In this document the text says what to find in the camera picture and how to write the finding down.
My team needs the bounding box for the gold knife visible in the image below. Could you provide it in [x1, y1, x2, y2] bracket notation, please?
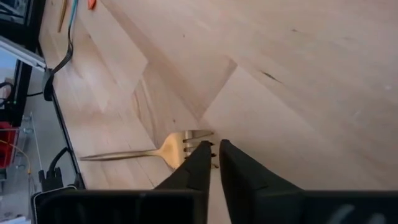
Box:
[57, 0, 68, 34]

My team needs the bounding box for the black cable plug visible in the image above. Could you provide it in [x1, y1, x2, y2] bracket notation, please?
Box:
[37, 146, 78, 192]

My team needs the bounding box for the blue-handled black utensil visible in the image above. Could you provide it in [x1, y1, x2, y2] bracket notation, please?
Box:
[49, 0, 79, 75]

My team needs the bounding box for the gold fork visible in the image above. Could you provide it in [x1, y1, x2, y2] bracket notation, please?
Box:
[79, 129, 215, 170]

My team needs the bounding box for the red storage bin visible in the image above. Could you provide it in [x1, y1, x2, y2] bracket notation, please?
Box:
[0, 121, 20, 169]

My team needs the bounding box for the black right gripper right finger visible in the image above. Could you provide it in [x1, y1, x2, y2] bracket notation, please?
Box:
[219, 139, 398, 224]

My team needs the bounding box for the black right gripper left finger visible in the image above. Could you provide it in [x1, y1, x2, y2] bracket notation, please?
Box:
[30, 140, 213, 224]

